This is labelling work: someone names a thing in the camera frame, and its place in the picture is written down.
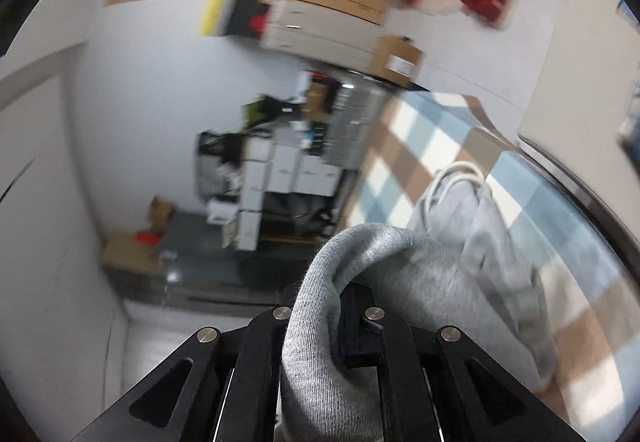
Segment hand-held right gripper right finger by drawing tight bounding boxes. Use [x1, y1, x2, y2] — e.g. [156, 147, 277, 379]
[337, 282, 587, 442]

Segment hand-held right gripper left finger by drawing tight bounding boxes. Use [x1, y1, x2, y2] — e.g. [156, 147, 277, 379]
[70, 306, 297, 442]

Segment grey hoodie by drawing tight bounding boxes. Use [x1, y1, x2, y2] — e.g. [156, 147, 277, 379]
[277, 161, 559, 442]

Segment black backpack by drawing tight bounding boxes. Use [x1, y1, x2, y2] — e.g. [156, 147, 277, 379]
[262, 191, 342, 243]

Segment small cardboard box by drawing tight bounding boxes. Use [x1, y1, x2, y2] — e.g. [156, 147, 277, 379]
[147, 195, 176, 235]

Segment white desk with drawers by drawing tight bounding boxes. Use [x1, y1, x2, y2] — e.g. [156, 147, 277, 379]
[234, 131, 352, 253]

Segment blue brown checked bed sheet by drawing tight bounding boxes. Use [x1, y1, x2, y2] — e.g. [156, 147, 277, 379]
[339, 90, 632, 424]

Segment green black bag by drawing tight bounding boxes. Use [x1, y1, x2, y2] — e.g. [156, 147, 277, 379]
[242, 94, 302, 129]

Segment silver suitcase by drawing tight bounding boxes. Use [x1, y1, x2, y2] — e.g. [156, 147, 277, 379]
[327, 80, 392, 169]

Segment white plastic cabinet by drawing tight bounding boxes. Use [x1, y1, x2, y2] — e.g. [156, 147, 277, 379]
[260, 0, 387, 68]

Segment yellow box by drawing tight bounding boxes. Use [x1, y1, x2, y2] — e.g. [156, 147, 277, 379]
[197, 0, 227, 37]

